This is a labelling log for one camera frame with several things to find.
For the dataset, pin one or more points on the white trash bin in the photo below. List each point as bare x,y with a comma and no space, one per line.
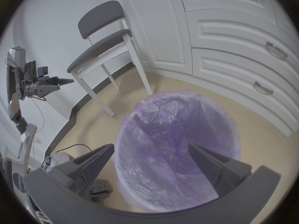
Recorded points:
140,171

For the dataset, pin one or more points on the grey and white chair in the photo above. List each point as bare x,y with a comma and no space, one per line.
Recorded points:
100,45

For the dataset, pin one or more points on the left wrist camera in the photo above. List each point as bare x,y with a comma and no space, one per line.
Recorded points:
42,71

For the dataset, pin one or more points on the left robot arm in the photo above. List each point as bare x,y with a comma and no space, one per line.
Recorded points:
16,55

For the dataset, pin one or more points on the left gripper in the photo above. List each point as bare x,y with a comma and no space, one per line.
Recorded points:
35,87

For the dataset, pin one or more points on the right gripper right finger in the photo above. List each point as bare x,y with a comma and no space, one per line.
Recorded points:
233,171

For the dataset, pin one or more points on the purple plastic bag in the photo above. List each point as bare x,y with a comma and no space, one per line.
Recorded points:
168,129

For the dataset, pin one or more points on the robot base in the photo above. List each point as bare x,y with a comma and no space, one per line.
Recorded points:
28,143

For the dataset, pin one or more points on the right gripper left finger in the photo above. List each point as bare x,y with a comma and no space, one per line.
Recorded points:
70,171

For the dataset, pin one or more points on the white wardrobe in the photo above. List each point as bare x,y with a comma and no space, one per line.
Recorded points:
222,43

